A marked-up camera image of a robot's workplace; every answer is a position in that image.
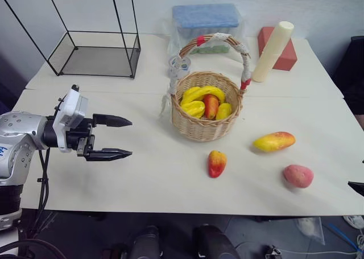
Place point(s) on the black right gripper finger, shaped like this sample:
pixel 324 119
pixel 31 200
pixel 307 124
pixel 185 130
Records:
pixel 357 188

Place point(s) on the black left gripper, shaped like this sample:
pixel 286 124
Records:
pixel 81 133

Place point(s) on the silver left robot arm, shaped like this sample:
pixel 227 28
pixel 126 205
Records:
pixel 20 125

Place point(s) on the blue tube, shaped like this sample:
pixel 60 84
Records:
pixel 345 238

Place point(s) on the pink peach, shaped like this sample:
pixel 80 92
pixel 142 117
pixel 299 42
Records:
pixel 298 176

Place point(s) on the clear bag on floor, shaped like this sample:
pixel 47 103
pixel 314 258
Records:
pixel 311 229

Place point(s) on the yellow ridged starfruit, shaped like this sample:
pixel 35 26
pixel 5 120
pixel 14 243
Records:
pixel 194 108

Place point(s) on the long yellow red mango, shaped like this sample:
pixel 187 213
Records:
pixel 274 141

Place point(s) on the yellow banana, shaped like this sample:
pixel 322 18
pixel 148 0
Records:
pixel 199 92

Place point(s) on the small red orange mango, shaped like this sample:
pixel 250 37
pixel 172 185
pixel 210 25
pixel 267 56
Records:
pixel 217 164

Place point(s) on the dark rounded shape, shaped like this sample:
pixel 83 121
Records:
pixel 146 242
pixel 213 242

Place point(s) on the small yellow lemon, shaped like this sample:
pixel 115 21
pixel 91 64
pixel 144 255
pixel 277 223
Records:
pixel 224 110

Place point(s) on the person in dark clothes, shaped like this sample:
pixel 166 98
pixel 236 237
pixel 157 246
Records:
pixel 355 71

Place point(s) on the green item in bag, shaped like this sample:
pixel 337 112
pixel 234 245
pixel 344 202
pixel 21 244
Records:
pixel 210 50

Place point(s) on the red rectangular block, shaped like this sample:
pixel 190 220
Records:
pixel 287 59

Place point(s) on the blue lidded plastic container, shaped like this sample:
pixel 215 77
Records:
pixel 204 15

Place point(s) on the cream cylinder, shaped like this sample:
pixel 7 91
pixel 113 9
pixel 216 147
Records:
pixel 270 54

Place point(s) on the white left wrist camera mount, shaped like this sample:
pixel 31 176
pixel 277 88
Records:
pixel 71 105

